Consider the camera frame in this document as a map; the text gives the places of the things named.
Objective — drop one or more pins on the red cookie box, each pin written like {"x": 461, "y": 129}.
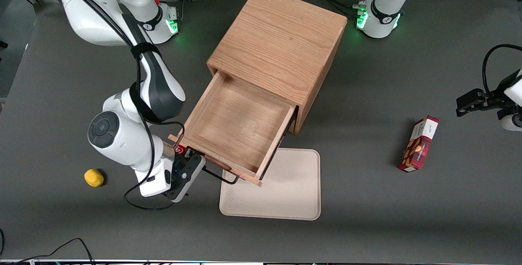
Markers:
{"x": 418, "y": 146}

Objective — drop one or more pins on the red cola bottle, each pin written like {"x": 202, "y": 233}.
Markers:
{"x": 180, "y": 149}

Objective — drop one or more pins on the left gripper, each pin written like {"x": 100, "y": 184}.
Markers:
{"x": 492, "y": 97}

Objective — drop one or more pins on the beige plastic tray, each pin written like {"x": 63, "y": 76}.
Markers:
{"x": 285, "y": 191}

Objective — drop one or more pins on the wooden drawer cabinet body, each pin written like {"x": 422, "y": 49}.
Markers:
{"x": 277, "y": 40}

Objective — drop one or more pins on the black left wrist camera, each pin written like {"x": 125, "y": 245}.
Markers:
{"x": 470, "y": 98}

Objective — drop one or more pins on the yellow lemon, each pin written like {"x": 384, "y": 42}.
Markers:
{"x": 94, "y": 177}

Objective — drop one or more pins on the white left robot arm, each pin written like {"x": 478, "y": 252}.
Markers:
{"x": 381, "y": 16}

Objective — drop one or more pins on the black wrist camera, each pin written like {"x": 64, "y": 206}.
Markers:
{"x": 185, "y": 177}
{"x": 470, "y": 98}

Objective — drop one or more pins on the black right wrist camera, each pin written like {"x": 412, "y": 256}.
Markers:
{"x": 185, "y": 177}

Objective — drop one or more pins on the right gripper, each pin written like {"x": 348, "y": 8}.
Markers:
{"x": 182, "y": 160}

